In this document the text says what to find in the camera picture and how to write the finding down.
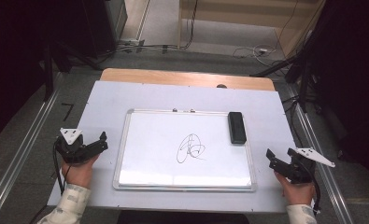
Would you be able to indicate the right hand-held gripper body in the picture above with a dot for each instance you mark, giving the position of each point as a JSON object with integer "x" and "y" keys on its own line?
{"x": 302, "y": 166}

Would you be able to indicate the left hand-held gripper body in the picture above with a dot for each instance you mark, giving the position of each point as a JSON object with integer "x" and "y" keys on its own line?
{"x": 74, "y": 151}

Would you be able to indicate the black whiteboard eraser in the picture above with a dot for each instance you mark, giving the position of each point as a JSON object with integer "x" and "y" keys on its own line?
{"x": 237, "y": 127}

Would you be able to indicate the silver framed whiteboard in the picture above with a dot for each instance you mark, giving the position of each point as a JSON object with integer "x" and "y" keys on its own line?
{"x": 154, "y": 146}

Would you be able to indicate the person's left hand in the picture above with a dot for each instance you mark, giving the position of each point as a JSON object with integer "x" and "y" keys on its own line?
{"x": 79, "y": 172}

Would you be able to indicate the person's right hand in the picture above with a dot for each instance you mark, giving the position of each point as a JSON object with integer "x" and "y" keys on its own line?
{"x": 297, "y": 193}

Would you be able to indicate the large white table sheet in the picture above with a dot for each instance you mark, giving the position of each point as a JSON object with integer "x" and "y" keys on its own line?
{"x": 110, "y": 99}

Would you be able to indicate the black metal stand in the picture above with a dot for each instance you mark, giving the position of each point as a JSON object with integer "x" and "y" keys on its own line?
{"x": 304, "y": 84}
{"x": 48, "y": 74}

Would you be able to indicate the dark round table grommet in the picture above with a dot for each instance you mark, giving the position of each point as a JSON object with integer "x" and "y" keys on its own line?
{"x": 221, "y": 86}

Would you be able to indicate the wooden table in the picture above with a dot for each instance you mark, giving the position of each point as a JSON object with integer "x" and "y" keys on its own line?
{"x": 173, "y": 77}

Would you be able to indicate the black cabinet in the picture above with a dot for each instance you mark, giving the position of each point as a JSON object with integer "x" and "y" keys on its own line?
{"x": 104, "y": 25}

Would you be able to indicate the light wooden partition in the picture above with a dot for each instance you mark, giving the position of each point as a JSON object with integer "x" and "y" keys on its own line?
{"x": 235, "y": 12}

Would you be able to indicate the aluminium floor rail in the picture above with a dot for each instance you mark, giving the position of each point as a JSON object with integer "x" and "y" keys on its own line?
{"x": 20, "y": 152}
{"x": 325, "y": 186}

